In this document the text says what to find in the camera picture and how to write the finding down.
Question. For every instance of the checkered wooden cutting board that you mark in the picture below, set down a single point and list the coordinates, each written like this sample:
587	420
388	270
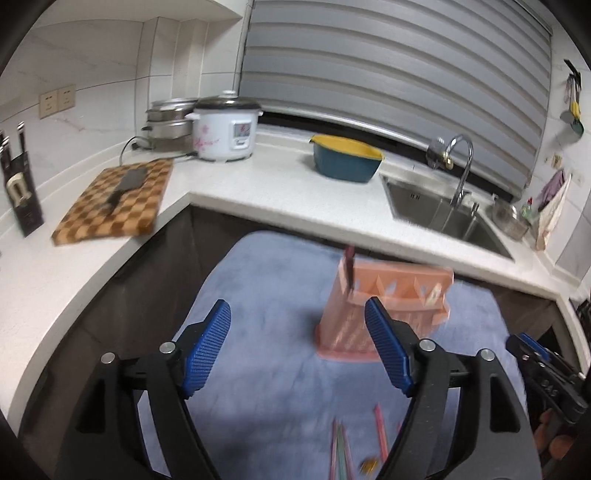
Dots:
92	217

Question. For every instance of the pink plastic utensil holder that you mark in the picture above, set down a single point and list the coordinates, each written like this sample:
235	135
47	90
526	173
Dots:
341	323

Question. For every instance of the green dish soap bottle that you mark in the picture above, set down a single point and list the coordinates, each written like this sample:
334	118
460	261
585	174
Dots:
527	213

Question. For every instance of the green chopstick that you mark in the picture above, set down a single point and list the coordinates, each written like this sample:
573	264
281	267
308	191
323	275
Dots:
344	454

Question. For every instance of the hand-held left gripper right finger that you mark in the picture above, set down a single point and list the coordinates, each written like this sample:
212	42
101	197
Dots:
388	350

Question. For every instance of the purple hanging cloth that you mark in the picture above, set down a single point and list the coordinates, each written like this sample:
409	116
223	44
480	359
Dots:
550	189

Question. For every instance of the black knife block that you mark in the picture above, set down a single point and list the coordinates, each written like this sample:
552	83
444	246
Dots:
25	203

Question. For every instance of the blue and yellow basin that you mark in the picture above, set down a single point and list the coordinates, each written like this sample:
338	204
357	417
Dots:
341	164

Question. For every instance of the stainless steel steamer pot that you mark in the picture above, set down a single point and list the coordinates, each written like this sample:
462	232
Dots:
168	122

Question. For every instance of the black gas stove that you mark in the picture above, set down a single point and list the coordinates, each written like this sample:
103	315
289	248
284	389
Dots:
582	308

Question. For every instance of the grey striped window blind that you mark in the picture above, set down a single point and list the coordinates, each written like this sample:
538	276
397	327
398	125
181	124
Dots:
392	69

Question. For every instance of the beige wall outlet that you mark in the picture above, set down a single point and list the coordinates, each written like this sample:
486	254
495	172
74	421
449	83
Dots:
48	105
67	97

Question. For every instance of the small wall sticker hook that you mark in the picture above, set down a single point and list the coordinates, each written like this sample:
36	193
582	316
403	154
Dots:
556	160

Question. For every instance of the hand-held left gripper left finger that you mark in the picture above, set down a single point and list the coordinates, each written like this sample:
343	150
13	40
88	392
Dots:
207	346

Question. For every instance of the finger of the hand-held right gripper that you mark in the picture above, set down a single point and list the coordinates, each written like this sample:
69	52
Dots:
535	345
518	349

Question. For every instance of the stainless steel sink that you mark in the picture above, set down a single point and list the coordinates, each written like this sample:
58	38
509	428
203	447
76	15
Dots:
415	203

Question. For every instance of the white floral rice cooker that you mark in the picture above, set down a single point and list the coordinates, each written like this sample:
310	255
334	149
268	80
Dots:
221	129

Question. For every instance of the black cleaver knife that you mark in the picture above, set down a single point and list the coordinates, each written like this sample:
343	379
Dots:
129	181

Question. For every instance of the chrome sink soap dispenser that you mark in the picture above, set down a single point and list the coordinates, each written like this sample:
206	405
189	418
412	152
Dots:
475	208

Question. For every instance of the white hanging towel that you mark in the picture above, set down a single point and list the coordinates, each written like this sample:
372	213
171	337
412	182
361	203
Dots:
551	217

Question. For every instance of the stainless steel bowl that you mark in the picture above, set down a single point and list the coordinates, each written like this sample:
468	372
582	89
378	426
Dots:
508	221

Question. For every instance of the chrome kitchen faucet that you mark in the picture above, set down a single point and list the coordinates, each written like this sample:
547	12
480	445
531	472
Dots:
464	180

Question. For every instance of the blue fleece blanket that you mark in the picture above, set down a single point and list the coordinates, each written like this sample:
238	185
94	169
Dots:
277	286

